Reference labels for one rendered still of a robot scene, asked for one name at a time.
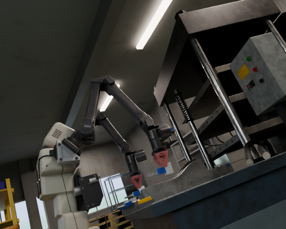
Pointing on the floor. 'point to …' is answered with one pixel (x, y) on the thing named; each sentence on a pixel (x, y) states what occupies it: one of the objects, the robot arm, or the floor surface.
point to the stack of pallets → (123, 223)
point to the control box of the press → (267, 78)
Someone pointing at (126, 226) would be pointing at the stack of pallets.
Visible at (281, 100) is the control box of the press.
